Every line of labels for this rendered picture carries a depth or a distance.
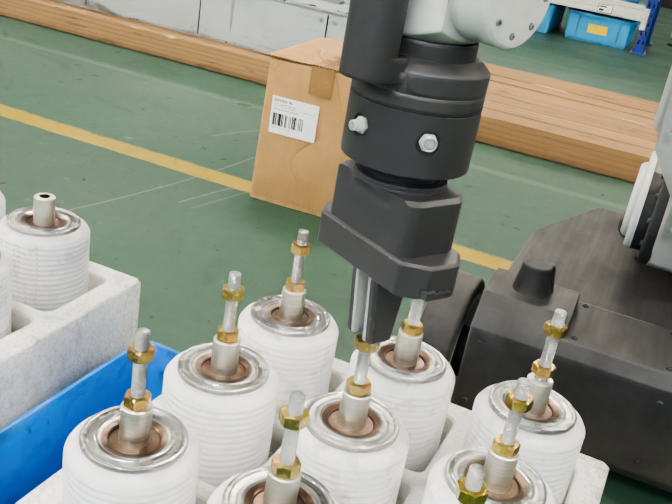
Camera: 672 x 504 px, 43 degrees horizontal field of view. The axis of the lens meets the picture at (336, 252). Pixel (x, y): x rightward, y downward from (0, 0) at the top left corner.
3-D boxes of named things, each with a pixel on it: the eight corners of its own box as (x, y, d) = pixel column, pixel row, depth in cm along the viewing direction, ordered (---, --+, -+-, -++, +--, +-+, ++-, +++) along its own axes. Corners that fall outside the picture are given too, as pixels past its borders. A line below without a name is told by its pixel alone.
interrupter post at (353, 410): (332, 430, 66) (339, 394, 64) (338, 413, 68) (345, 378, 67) (363, 437, 66) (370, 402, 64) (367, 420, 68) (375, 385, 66)
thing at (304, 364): (235, 508, 82) (258, 347, 75) (208, 447, 90) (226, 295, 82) (326, 493, 86) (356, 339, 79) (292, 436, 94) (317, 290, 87)
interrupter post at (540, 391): (541, 405, 74) (551, 373, 73) (547, 421, 72) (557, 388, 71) (514, 401, 74) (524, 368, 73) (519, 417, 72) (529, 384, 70)
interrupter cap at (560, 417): (563, 392, 77) (565, 386, 76) (584, 444, 70) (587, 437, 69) (481, 380, 76) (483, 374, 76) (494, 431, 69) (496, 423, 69)
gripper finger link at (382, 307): (356, 342, 62) (370, 266, 60) (389, 334, 64) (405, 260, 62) (369, 353, 61) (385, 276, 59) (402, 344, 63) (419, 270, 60)
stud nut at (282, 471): (267, 475, 55) (269, 464, 54) (273, 459, 56) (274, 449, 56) (297, 482, 55) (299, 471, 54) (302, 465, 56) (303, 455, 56)
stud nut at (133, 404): (118, 403, 59) (118, 393, 59) (135, 393, 60) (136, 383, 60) (139, 415, 58) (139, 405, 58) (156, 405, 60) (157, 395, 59)
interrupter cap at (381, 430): (292, 441, 64) (294, 433, 63) (314, 389, 71) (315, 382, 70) (391, 466, 63) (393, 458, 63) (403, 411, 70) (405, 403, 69)
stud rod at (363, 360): (354, 412, 65) (371, 327, 62) (345, 406, 66) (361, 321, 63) (363, 408, 66) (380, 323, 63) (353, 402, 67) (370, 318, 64)
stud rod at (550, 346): (539, 393, 71) (563, 315, 68) (529, 388, 72) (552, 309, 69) (545, 390, 72) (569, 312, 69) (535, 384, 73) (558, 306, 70)
